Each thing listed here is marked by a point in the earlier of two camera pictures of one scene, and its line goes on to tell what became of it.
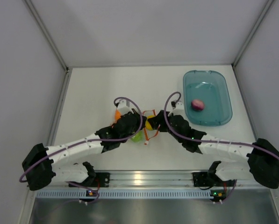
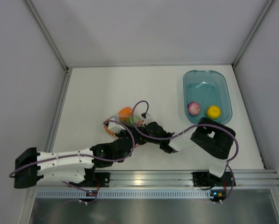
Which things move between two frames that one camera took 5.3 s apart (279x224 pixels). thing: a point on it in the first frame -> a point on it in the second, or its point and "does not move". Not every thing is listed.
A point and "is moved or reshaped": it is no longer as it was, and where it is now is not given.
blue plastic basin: [211, 87] does not move
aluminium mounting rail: [159, 179] does not move
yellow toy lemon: [148, 125] is moved or reshaped
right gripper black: [160, 119] -> [142, 142]
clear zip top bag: [146, 133] is moved or reshaped
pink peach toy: [197, 105] is moved or reshaped
